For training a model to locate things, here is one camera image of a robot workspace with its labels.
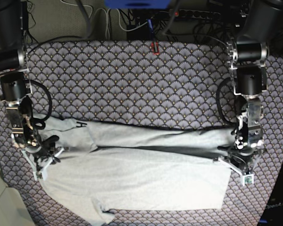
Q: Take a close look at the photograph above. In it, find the black OpenArm box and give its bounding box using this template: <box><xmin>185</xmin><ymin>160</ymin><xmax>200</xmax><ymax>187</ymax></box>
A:
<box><xmin>258</xmin><ymin>164</ymin><xmax>283</xmax><ymax>226</ymax></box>

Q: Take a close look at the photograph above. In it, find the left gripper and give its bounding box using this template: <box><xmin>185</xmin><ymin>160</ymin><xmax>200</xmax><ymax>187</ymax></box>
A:
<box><xmin>216</xmin><ymin>143</ymin><xmax>258</xmax><ymax>172</ymax></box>

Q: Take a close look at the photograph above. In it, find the light grey T-shirt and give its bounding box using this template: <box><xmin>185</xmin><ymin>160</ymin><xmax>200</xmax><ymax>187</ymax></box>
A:
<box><xmin>40</xmin><ymin>117</ymin><xmax>234</xmax><ymax>226</ymax></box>

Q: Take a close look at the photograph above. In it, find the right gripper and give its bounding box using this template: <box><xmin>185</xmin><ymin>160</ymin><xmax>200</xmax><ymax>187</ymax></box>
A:
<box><xmin>24</xmin><ymin>134</ymin><xmax>60</xmax><ymax>165</ymax></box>

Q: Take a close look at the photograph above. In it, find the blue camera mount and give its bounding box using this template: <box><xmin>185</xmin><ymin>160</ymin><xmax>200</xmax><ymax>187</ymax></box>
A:
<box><xmin>105</xmin><ymin>0</ymin><xmax>170</xmax><ymax>9</ymax></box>

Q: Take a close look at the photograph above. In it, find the white cable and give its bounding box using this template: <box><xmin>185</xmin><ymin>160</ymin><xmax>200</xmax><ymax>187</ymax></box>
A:
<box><xmin>85</xmin><ymin>7</ymin><xmax>149</xmax><ymax>40</ymax></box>

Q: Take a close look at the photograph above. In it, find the red table clamp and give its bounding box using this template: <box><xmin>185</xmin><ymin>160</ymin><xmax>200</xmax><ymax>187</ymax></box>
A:
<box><xmin>151</xmin><ymin>42</ymin><xmax>159</xmax><ymax>55</ymax></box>

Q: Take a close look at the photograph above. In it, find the beige plastic bin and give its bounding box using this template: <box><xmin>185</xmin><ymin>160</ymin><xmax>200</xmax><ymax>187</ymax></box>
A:
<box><xmin>0</xmin><ymin>172</ymin><xmax>34</xmax><ymax>226</ymax></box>

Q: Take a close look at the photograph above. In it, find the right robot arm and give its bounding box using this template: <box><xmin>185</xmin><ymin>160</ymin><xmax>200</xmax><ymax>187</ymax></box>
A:
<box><xmin>0</xmin><ymin>0</ymin><xmax>60</xmax><ymax>164</ymax></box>

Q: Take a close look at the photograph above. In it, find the black power strip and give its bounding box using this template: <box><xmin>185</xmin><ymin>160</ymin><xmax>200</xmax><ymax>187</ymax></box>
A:
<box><xmin>174</xmin><ymin>9</ymin><xmax>222</xmax><ymax>21</ymax></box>

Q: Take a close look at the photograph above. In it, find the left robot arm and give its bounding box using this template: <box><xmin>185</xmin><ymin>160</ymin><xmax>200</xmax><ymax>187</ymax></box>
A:
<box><xmin>216</xmin><ymin>0</ymin><xmax>283</xmax><ymax>177</ymax></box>

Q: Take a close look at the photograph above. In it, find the fan-patterned grey tablecloth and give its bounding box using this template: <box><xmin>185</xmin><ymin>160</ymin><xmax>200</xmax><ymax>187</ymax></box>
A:
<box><xmin>0</xmin><ymin>40</ymin><xmax>283</xmax><ymax>226</ymax></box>

